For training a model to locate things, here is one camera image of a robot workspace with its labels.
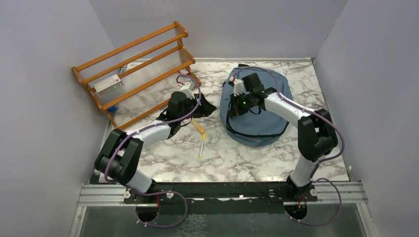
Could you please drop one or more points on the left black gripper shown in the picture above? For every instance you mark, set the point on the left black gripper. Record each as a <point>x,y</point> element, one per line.
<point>205,109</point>

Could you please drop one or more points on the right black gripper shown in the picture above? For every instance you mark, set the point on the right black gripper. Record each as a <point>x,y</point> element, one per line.
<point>234,110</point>

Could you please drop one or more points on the blue backpack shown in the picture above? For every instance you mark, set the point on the blue backpack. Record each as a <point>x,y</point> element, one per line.
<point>257,128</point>

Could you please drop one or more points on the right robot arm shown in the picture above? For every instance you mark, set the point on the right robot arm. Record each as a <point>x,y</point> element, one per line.
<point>316,133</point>

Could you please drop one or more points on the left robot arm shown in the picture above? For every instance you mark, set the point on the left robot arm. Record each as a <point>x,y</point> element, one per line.
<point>119,157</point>

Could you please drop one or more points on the orange highlighter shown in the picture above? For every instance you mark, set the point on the orange highlighter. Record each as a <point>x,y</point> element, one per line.
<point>198,127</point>

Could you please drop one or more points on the yellow capped pen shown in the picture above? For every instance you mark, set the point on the yellow capped pen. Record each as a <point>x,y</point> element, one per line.
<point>202,145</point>

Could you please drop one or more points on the small red white box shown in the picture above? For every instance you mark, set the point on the small red white box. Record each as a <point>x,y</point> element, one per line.
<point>184,72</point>

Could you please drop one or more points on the wooden shelf rack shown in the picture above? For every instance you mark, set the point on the wooden shelf rack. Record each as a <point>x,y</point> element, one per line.
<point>147,67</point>

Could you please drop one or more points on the white box on shelf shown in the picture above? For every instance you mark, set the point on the white box on shelf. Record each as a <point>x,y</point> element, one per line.
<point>108,85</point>

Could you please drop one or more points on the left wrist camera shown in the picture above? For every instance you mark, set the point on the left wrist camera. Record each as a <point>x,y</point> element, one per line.
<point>187,88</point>

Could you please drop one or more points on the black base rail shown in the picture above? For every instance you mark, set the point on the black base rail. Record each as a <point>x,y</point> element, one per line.
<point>208,198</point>

